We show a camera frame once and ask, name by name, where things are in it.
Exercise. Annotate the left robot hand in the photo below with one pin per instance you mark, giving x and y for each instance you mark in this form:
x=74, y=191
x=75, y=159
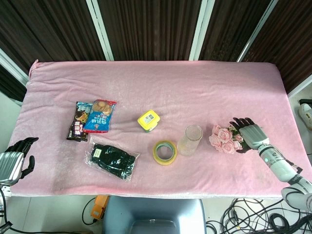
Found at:
x=11, y=165

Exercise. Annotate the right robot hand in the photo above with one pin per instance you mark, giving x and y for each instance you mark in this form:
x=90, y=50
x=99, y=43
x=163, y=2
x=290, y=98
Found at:
x=253, y=136

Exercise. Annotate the pink artificial rose bouquet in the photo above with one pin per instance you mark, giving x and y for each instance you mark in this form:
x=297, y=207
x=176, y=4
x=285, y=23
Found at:
x=224, y=136

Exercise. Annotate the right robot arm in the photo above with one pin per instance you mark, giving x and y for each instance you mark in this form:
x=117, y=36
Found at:
x=282, y=168

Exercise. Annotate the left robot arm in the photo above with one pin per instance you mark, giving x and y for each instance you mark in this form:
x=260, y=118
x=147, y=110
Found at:
x=4, y=189

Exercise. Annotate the clear textured glass vase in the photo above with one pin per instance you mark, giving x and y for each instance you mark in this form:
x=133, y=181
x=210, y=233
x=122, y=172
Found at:
x=189, y=143

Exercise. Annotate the white shoe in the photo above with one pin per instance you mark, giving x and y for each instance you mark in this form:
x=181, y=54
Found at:
x=306, y=113

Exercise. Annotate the black snack bag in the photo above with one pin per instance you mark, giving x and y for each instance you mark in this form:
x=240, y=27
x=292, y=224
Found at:
x=75, y=129

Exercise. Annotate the orange handheld device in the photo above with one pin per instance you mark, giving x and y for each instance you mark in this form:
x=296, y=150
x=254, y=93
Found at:
x=98, y=207

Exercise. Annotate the blue biscuit snack bag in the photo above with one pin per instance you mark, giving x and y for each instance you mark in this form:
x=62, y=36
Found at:
x=97, y=122

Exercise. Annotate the pink fleece table cloth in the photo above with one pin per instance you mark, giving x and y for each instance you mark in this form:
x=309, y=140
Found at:
x=170, y=85

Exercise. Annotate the yellow packing tape roll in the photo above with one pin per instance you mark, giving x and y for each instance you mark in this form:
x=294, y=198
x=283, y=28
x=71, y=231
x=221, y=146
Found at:
x=156, y=156

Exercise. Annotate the black gloves in plastic bag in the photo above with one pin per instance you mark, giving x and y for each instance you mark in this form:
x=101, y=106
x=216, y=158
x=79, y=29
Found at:
x=112, y=158

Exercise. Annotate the green tub with yellow lid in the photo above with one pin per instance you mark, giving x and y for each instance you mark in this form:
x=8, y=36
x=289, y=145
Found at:
x=148, y=120

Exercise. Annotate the white screen frame post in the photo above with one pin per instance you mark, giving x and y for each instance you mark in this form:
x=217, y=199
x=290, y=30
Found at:
x=301, y=86
x=201, y=29
x=256, y=31
x=100, y=29
x=12, y=67

